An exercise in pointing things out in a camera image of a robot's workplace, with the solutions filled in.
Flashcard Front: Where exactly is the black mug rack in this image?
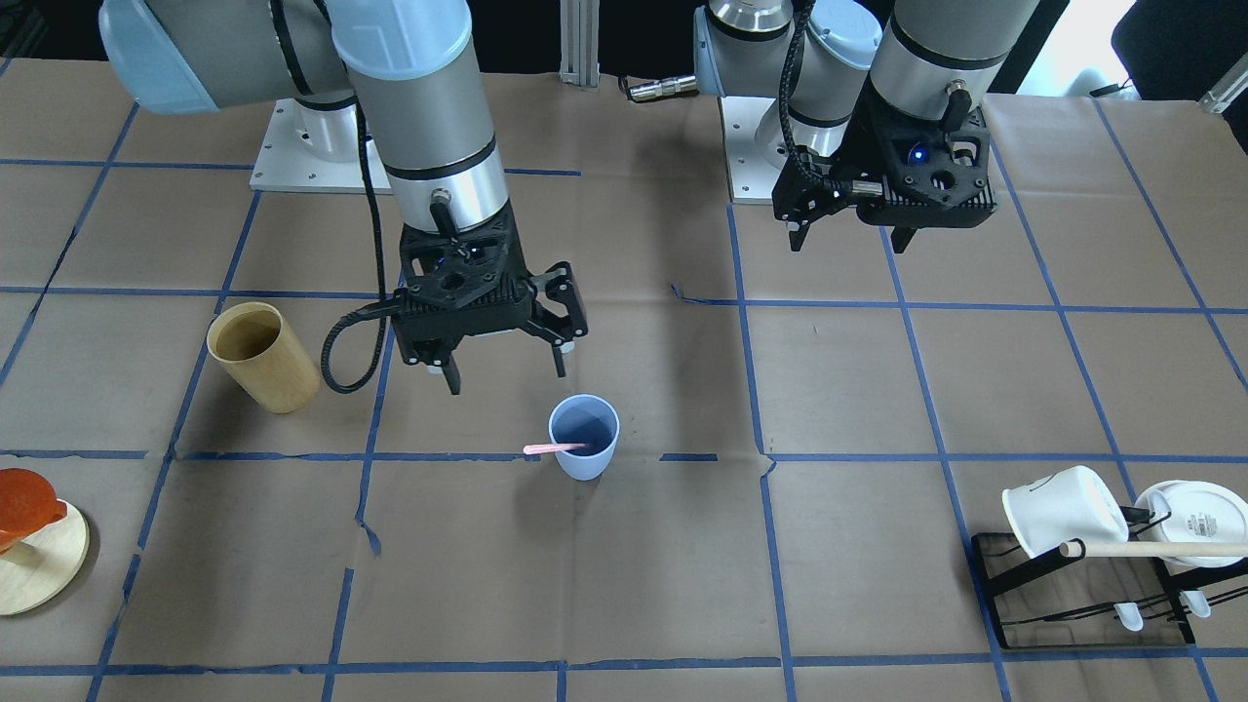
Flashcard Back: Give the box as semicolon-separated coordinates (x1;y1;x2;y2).
971;531;1194;650

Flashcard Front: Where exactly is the bamboo cylinder holder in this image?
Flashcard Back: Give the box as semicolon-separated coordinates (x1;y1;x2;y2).
206;301;319;413

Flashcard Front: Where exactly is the aluminium frame post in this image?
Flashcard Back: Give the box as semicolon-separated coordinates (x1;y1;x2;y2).
559;0;602;92

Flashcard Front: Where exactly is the wooden rack dowel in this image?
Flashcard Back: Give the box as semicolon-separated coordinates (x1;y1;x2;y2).
1057;540;1247;560

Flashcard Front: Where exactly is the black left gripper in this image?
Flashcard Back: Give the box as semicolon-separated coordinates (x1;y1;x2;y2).
773;82;998;254

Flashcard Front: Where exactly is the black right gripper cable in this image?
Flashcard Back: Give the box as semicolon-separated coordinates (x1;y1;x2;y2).
321;97;406;395

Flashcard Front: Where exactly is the white upside-down cup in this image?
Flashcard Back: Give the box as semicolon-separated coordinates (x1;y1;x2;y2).
1134;480;1247;545

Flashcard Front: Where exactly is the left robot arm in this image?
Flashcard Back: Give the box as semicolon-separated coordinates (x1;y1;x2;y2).
691;1;1035;254

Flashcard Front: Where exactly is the white mug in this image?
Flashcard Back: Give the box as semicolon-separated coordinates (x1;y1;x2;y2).
1001;465;1129;557

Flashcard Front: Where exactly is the orange cup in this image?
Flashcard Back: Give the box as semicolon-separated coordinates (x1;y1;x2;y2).
1;468;67;555

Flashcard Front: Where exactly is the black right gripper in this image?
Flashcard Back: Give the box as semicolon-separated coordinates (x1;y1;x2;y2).
391;204;589;396

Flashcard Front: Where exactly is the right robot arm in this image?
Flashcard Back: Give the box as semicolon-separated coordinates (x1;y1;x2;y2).
97;1;589;393

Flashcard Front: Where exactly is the light blue cup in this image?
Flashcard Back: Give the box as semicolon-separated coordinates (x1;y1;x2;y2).
547;393;622;483

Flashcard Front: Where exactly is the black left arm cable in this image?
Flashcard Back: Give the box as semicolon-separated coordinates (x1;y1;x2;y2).
778;0;859;191

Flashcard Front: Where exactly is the round wooden cup stand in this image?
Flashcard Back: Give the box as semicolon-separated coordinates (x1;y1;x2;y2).
1;498;91;616

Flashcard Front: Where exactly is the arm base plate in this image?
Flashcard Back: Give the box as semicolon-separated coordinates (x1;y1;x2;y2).
719;97;786;206
250;97;364;194

